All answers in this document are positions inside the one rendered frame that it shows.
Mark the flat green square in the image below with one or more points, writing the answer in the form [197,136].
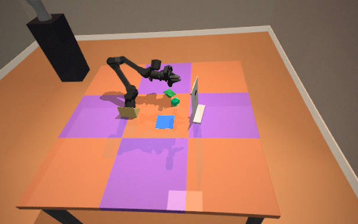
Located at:
[169,93]

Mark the blue flat square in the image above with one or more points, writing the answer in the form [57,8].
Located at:
[165,121]

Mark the green cube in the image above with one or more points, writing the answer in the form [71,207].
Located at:
[175,101]

